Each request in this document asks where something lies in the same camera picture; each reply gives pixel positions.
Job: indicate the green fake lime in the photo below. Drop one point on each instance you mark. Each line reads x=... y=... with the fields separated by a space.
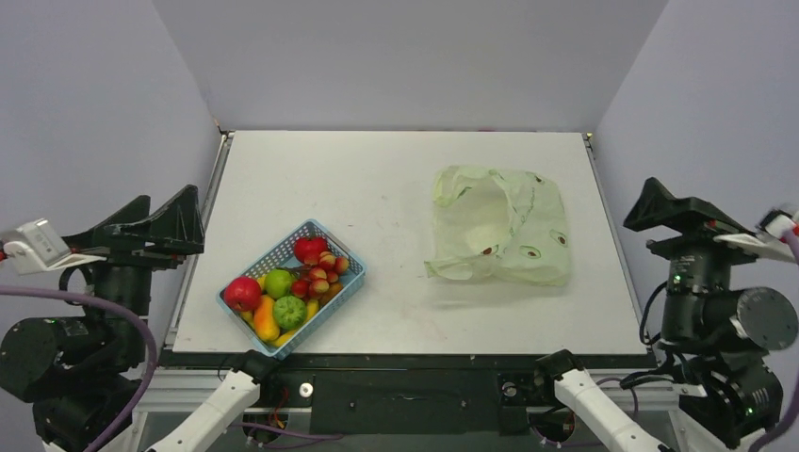
x=277 y=283
x=289 y=312

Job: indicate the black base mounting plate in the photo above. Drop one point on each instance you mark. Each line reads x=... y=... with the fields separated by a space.
x=408 y=394

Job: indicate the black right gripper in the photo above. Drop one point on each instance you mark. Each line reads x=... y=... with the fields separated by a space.
x=686 y=244

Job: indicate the light green plastic bag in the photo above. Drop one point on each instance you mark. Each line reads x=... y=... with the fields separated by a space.
x=508 y=224

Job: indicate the brown fake kiwi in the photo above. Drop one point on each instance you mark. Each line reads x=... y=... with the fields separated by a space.
x=334 y=289

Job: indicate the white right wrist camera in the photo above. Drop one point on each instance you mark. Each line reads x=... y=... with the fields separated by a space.
x=769 y=240

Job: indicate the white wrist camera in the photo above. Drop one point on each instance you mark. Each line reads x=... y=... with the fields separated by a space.
x=35 y=247
x=769 y=240

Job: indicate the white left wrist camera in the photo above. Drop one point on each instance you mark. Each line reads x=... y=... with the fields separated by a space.
x=35 y=247

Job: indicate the red fake fruit piece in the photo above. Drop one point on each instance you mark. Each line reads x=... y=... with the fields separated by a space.
x=243 y=294

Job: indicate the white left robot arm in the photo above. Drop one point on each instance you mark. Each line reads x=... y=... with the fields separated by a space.
x=84 y=375

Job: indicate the orange fake mango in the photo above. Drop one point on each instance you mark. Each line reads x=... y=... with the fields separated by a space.
x=265 y=327

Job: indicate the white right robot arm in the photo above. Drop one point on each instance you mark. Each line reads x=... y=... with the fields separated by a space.
x=731 y=399

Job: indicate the yellow fake banana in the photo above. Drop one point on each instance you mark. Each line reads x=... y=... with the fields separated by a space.
x=312 y=308

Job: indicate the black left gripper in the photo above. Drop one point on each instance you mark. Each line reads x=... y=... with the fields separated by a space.
x=177 y=228

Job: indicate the red fake tomato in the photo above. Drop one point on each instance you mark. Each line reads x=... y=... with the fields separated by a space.
x=307 y=249

